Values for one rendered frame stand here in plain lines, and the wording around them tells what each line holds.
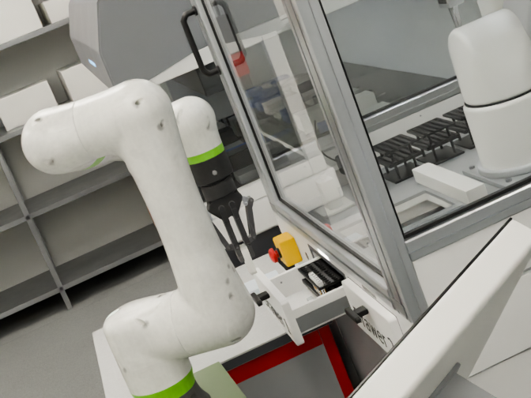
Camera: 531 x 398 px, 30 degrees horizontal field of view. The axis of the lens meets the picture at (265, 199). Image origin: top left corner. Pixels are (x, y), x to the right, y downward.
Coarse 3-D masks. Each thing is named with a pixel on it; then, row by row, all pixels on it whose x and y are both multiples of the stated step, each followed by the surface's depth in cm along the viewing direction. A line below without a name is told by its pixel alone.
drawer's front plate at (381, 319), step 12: (348, 288) 207; (360, 288) 204; (348, 300) 213; (360, 300) 201; (372, 300) 196; (372, 312) 195; (384, 312) 189; (360, 324) 211; (372, 324) 200; (384, 324) 189; (396, 324) 185; (372, 336) 205; (396, 336) 186; (384, 348) 199
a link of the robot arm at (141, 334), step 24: (120, 312) 188; (144, 312) 185; (168, 312) 183; (120, 336) 185; (144, 336) 184; (168, 336) 183; (120, 360) 187; (144, 360) 185; (168, 360) 187; (144, 384) 187; (168, 384) 187; (192, 384) 192
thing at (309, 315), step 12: (276, 276) 239; (288, 276) 240; (300, 276) 241; (288, 288) 240; (300, 288) 241; (336, 288) 218; (288, 300) 238; (300, 300) 235; (312, 300) 217; (324, 300) 217; (336, 300) 218; (300, 312) 216; (312, 312) 217; (324, 312) 217; (336, 312) 218; (300, 324) 217; (312, 324) 217
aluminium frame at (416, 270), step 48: (192, 0) 253; (288, 0) 163; (336, 48) 165; (336, 96) 165; (336, 144) 173; (384, 192) 170; (528, 192) 177; (336, 240) 216; (384, 240) 172; (432, 240) 175; (480, 240) 176; (384, 288) 184; (432, 288) 176
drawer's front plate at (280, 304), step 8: (256, 280) 239; (264, 280) 230; (264, 288) 231; (272, 288) 223; (272, 296) 222; (280, 296) 217; (272, 304) 229; (280, 304) 215; (288, 304) 213; (272, 312) 236; (280, 312) 221; (288, 312) 214; (288, 320) 214; (288, 328) 218; (296, 328) 215; (296, 336) 215; (296, 344) 217
